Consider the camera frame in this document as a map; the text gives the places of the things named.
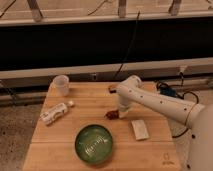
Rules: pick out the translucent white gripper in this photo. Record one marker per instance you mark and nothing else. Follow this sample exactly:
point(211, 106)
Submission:
point(123, 112)

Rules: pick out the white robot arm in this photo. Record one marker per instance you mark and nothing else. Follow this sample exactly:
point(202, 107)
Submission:
point(195, 116)

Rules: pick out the brown rectangular block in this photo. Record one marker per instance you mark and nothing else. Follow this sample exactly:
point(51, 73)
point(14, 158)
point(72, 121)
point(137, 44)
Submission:
point(112, 88)

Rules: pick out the white rectangular sponge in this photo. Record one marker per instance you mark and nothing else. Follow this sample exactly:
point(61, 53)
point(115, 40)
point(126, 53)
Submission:
point(140, 130)

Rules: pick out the green round plate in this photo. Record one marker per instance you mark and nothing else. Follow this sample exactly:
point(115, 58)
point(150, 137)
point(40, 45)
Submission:
point(94, 144)

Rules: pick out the translucent plastic cup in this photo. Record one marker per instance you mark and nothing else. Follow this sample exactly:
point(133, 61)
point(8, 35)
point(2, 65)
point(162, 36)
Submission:
point(61, 82)

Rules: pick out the white plastic bottle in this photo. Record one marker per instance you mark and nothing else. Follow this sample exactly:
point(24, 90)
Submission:
point(55, 112)

